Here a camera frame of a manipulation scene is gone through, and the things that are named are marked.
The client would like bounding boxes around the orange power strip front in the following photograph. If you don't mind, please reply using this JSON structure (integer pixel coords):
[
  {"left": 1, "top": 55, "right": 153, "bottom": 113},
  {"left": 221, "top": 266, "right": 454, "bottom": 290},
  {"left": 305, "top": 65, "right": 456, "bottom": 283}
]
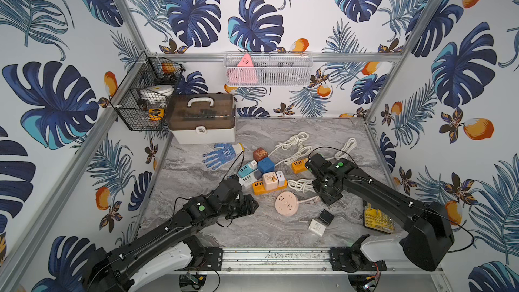
[{"left": 252, "top": 181, "right": 288, "bottom": 195}]

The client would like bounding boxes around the orange power strip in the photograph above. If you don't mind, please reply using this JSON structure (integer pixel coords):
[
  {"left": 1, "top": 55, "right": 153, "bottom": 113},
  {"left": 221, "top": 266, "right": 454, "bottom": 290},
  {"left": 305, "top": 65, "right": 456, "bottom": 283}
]
[
  {"left": 252, "top": 181, "right": 288, "bottom": 195},
  {"left": 291, "top": 158, "right": 308, "bottom": 174}
]

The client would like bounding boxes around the black plug adapter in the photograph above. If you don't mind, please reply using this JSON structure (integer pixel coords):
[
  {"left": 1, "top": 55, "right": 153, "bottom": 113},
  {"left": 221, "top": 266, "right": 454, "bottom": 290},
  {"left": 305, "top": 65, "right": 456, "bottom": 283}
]
[{"left": 318, "top": 210, "right": 335, "bottom": 227}]

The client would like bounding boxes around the round pink power socket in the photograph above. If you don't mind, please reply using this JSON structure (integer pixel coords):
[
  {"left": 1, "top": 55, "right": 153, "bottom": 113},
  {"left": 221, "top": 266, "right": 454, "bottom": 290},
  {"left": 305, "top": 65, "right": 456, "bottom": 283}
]
[{"left": 274, "top": 191, "right": 299, "bottom": 217}]

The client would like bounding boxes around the white 66W charger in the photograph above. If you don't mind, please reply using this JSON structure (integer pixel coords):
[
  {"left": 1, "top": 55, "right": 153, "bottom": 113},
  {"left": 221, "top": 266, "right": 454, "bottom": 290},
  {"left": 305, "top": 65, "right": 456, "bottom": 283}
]
[{"left": 276, "top": 171, "right": 287, "bottom": 187}]

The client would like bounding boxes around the white plug adapter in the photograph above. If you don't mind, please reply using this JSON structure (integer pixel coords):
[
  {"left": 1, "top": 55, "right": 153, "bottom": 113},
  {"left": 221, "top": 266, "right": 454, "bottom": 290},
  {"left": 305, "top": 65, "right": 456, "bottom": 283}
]
[{"left": 308, "top": 219, "right": 327, "bottom": 237}]

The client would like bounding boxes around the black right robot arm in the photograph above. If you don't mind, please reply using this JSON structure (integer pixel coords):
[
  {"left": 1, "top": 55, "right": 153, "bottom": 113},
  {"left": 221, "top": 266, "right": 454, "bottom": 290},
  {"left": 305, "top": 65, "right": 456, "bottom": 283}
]
[{"left": 305, "top": 154, "right": 455, "bottom": 272}]

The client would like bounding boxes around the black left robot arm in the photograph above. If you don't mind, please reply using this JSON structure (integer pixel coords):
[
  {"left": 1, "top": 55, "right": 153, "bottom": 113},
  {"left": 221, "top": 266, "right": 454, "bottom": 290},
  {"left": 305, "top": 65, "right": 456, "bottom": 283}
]
[{"left": 81, "top": 176, "right": 259, "bottom": 291}]

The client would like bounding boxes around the white USB socket strip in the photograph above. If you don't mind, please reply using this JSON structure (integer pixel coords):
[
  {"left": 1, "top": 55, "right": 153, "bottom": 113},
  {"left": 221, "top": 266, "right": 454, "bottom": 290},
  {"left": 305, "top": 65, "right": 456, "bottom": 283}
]
[{"left": 239, "top": 170, "right": 263, "bottom": 188}]

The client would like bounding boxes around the teal USB socket strip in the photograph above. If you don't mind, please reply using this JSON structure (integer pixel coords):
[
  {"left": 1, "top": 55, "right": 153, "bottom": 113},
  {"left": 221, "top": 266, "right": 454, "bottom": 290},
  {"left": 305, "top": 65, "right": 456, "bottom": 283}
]
[{"left": 238, "top": 160, "right": 258, "bottom": 178}]

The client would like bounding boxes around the blue cube socket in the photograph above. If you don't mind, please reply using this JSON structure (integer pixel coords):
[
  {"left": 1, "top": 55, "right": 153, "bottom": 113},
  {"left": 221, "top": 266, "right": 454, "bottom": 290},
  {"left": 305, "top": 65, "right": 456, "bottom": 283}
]
[{"left": 258, "top": 157, "right": 275, "bottom": 174}]

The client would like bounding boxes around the red cube socket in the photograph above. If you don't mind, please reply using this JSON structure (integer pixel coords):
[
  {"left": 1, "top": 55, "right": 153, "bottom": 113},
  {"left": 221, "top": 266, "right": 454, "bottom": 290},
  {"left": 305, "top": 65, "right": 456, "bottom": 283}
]
[{"left": 253, "top": 147, "right": 268, "bottom": 162}]

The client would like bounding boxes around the orange power strip rear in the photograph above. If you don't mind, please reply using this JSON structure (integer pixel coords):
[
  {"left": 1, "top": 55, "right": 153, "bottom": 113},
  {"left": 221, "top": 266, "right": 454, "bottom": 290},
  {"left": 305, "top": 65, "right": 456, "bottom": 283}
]
[{"left": 291, "top": 158, "right": 308, "bottom": 174}]

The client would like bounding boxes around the blue work glove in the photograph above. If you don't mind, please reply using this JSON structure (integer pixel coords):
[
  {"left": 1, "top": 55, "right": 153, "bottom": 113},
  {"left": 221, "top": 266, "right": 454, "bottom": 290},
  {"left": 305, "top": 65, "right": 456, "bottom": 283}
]
[{"left": 203, "top": 143, "right": 244, "bottom": 171}]

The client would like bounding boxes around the brown lid storage box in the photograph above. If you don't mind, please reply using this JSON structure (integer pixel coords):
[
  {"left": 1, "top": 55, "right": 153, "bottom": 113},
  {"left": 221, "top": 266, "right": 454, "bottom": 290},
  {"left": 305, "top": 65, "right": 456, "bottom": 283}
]
[{"left": 164, "top": 93, "right": 236, "bottom": 145}]

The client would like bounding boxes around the pink triangle item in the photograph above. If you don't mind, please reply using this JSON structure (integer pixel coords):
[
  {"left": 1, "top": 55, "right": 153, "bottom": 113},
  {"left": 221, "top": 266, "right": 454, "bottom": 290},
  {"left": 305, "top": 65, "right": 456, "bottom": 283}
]
[{"left": 227, "top": 54, "right": 258, "bottom": 86}]

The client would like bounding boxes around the white coiled cable front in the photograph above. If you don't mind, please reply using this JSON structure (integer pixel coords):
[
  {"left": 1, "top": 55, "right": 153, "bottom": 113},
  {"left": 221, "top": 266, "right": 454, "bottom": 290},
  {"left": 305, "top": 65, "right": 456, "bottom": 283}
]
[{"left": 287, "top": 177, "right": 323, "bottom": 195}]

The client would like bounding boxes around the white coiled cable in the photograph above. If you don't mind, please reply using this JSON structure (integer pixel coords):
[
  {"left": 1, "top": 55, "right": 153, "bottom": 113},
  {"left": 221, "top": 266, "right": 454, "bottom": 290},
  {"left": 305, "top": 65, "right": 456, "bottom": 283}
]
[
  {"left": 287, "top": 177, "right": 323, "bottom": 195},
  {"left": 268, "top": 131, "right": 310, "bottom": 158},
  {"left": 274, "top": 145, "right": 314, "bottom": 168},
  {"left": 328, "top": 137, "right": 358, "bottom": 161}
]

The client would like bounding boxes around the white coiled cable right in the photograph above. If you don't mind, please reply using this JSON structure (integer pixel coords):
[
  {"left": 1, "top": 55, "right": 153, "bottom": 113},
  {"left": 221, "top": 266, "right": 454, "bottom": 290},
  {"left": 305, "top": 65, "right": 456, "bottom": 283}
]
[{"left": 328, "top": 137, "right": 358, "bottom": 161}]

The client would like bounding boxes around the white coiled cable middle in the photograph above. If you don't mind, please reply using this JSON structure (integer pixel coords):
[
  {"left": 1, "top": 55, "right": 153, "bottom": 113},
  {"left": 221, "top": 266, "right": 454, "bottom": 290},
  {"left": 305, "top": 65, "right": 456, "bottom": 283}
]
[{"left": 274, "top": 145, "right": 314, "bottom": 168}]

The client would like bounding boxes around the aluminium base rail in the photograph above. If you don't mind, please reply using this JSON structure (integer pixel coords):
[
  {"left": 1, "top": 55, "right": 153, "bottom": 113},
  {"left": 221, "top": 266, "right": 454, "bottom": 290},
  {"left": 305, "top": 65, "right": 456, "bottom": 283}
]
[{"left": 109, "top": 245, "right": 443, "bottom": 275}]

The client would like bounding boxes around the white coiled cable rear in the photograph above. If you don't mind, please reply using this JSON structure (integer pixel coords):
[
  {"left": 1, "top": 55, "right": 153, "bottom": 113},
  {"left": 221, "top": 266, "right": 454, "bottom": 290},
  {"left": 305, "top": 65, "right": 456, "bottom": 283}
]
[{"left": 268, "top": 131, "right": 310, "bottom": 158}]

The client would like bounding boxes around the white mesh wall shelf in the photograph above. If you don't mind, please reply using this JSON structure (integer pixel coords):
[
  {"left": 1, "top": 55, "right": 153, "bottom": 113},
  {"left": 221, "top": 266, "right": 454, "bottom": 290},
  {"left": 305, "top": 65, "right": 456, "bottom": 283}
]
[{"left": 223, "top": 52, "right": 315, "bottom": 87}]

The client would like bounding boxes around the black wire basket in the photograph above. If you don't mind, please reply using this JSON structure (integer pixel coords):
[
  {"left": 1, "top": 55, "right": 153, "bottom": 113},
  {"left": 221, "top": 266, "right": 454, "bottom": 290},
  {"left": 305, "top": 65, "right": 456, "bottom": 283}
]
[{"left": 109, "top": 52, "right": 186, "bottom": 132}]

